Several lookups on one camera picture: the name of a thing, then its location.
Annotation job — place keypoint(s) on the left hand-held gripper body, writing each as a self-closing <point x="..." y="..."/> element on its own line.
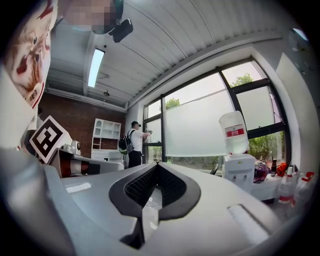
<point x="47" y="138"/>

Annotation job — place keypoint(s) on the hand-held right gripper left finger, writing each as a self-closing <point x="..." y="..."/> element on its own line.
<point x="100" y="195"/>

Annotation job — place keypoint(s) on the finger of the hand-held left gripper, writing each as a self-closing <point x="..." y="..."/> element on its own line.
<point x="112" y="166"/>

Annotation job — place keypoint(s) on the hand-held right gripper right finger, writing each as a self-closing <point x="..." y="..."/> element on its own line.
<point x="215" y="200"/>

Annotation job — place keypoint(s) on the black folding chair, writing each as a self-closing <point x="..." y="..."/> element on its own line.
<point x="214" y="170"/>

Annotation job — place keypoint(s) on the white shelf cabinet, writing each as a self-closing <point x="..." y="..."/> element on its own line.
<point x="106" y="137"/>

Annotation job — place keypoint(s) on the white water dispenser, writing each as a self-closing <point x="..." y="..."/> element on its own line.
<point x="237" y="170"/>

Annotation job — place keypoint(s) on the colourful helmet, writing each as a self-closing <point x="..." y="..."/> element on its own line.
<point x="261" y="172"/>

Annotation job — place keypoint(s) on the large clear water bottle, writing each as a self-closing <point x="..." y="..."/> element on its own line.
<point x="235" y="135"/>

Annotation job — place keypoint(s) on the black flask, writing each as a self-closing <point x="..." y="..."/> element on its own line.
<point x="274" y="166"/>

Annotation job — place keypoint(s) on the person's white printed shirt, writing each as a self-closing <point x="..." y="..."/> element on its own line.
<point x="22" y="75"/>

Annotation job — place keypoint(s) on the orange helmet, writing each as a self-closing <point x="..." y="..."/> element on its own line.
<point x="282" y="169"/>

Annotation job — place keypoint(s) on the black framed window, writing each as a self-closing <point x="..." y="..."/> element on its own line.
<point x="200" y="120"/>

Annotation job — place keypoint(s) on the long ceiling light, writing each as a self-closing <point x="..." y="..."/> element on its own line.
<point x="95" y="67"/>
<point x="300" y="34"/>

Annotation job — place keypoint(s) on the person's head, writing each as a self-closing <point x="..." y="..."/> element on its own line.
<point x="85" y="15"/>

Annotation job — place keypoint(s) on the black head-worn camera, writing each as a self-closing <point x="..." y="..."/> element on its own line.
<point x="122" y="30"/>

